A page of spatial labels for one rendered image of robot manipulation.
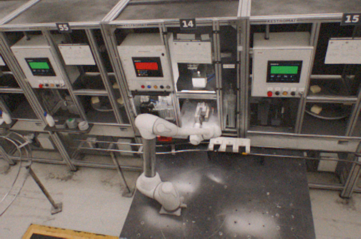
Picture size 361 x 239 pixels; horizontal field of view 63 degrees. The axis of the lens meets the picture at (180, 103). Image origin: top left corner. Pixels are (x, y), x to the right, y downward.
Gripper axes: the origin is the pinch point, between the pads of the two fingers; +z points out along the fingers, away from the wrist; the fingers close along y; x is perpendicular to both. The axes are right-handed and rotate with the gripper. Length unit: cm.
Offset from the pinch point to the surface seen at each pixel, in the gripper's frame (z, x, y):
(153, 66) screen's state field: -16, 33, 64
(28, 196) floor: -55, 216, -101
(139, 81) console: -13, 50, 45
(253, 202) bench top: -74, -53, -33
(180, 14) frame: 4, 9, 99
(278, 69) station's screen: -17, -67, 61
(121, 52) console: -13, 60, 75
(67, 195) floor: -48, 166, -101
